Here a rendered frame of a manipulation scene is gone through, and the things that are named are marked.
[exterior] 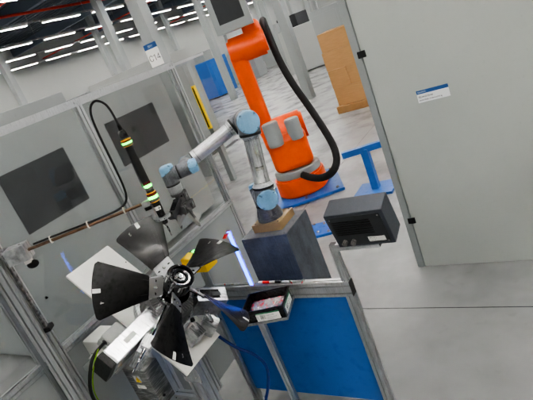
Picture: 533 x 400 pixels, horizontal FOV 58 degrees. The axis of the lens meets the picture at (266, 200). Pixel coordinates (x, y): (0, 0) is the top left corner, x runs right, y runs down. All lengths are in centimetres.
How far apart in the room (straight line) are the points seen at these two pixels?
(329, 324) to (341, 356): 21
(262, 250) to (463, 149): 150
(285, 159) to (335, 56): 438
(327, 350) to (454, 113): 169
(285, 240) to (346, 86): 754
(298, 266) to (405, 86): 139
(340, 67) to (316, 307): 785
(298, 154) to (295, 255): 333
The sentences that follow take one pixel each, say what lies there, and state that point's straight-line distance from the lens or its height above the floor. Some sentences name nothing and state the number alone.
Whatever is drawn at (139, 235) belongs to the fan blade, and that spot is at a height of 140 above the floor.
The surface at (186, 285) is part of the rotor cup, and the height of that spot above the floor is 119.
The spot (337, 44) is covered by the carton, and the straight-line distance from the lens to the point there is 991.
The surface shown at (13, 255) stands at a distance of 228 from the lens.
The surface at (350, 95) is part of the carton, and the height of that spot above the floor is 28.
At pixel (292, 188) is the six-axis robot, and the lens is 598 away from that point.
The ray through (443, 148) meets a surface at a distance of 342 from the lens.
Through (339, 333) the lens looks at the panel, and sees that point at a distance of 251.
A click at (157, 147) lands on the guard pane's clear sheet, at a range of 317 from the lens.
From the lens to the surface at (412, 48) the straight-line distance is 327.
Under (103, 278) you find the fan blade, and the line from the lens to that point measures 203.
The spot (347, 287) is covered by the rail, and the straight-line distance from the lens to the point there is 228.
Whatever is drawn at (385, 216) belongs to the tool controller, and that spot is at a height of 118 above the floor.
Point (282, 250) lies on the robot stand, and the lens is 268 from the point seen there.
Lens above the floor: 200
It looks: 18 degrees down
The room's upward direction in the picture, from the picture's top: 22 degrees counter-clockwise
